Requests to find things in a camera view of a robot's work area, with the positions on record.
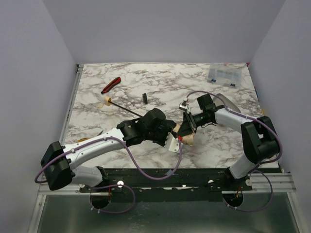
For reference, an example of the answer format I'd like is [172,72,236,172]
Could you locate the black and beige umbrella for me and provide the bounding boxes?
[97,96,194,146]

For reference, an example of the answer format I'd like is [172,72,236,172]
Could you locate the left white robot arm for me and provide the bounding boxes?
[40,108,179,191]

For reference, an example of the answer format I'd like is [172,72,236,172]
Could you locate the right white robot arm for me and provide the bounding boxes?
[177,93,281,185]

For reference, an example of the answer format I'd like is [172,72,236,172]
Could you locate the small black comb connector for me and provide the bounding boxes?
[142,93,148,105]

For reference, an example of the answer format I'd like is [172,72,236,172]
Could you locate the red black utility knife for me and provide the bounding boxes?
[101,77,121,94]

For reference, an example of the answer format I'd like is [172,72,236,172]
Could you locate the clear plastic parts box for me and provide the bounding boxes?
[207,64,242,87]

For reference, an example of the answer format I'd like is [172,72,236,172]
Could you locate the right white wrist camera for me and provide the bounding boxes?
[178,101,190,112]

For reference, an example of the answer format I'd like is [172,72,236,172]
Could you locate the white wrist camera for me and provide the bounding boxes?
[178,101,190,112]
[164,133,183,153]

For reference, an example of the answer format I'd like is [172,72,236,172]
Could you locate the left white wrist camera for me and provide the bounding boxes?
[164,133,183,153]

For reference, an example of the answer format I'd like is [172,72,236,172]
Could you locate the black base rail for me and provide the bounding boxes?
[79,168,252,203]

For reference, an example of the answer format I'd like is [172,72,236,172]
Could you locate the yellow handled pliers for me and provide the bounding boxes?
[76,130,103,143]

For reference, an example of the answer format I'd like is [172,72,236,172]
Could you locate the aluminium frame rail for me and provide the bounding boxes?
[27,64,84,233]

